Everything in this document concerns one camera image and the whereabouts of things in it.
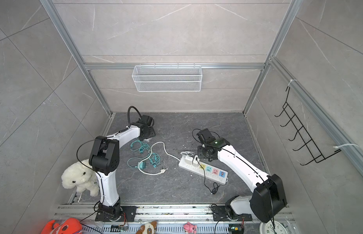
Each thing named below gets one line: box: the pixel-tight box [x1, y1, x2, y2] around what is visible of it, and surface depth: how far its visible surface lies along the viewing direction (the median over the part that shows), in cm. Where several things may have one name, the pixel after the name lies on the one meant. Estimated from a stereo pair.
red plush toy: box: [40, 217, 83, 234], surface depth 66 cm
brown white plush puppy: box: [135, 220, 158, 234], surface depth 69 cm
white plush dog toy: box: [60, 158, 101, 197], surface depth 70 cm
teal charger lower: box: [139, 161, 146, 170], surface depth 90 cm
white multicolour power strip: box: [178, 156, 229, 185], surface depth 87 cm
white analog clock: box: [259, 220, 289, 234], surface depth 67 cm
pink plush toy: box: [182, 221, 198, 234], surface depth 69 cm
